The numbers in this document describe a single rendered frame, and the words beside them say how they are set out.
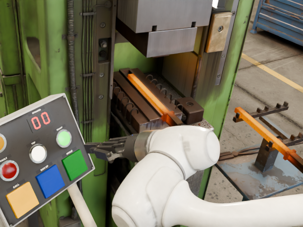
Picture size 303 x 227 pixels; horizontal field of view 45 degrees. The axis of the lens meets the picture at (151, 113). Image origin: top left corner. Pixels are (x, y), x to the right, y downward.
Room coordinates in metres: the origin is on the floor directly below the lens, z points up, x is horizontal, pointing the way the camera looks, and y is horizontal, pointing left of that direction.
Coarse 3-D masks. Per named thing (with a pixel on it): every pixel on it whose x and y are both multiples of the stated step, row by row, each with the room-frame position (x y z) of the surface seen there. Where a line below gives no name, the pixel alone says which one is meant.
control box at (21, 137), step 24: (48, 96) 1.01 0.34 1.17; (0, 120) 0.83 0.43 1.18; (24, 120) 0.85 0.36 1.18; (48, 120) 0.90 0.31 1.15; (72, 120) 0.96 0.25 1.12; (24, 144) 0.81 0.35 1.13; (48, 144) 0.86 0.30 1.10; (72, 144) 0.91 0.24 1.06; (0, 168) 0.72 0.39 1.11; (24, 168) 0.76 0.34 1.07; (0, 192) 0.68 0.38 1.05; (0, 216) 0.65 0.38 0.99; (24, 216) 0.68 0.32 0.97
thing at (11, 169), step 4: (8, 164) 0.74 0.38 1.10; (12, 164) 0.75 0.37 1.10; (4, 168) 0.73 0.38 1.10; (8, 168) 0.73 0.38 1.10; (12, 168) 0.74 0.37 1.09; (16, 168) 0.75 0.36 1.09; (4, 172) 0.72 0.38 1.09; (8, 172) 0.73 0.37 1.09; (12, 172) 0.73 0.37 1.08; (16, 172) 0.74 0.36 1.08; (4, 176) 0.71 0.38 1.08; (8, 176) 0.72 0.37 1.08; (12, 176) 0.73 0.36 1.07
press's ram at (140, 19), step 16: (128, 0) 1.21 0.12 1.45; (144, 0) 1.16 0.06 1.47; (160, 0) 1.19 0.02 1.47; (176, 0) 1.22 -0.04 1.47; (192, 0) 1.26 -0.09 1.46; (208, 0) 1.30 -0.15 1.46; (128, 16) 1.20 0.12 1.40; (144, 16) 1.16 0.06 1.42; (160, 16) 1.20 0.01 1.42; (176, 16) 1.23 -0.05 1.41; (192, 16) 1.26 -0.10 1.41; (208, 16) 1.30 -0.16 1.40
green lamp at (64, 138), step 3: (63, 132) 0.91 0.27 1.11; (66, 132) 0.92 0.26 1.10; (60, 135) 0.90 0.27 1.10; (63, 135) 0.90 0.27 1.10; (66, 135) 0.91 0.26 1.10; (60, 138) 0.89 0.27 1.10; (63, 138) 0.90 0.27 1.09; (66, 138) 0.90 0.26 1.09; (69, 138) 0.91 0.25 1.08; (60, 141) 0.88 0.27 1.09; (63, 141) 0.89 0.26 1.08; (66, 141) 0.90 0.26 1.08; (63, 144) 0.89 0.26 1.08; (66, 144) 0.89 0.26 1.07
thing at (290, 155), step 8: (240, 112) 1.36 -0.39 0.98; (248, 120) 1.31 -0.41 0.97; (256, 128) 1.26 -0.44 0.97; (264, 128) 1.25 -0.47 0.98; (264, 136) 1.22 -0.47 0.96; (272, 136) 1.20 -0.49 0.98; (280, 144) 1.16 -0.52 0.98; (280, 152) 1.13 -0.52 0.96; (288, 152) 1.10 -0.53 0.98; (288, 160) 1.09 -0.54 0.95; (296, 160) 1.07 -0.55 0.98
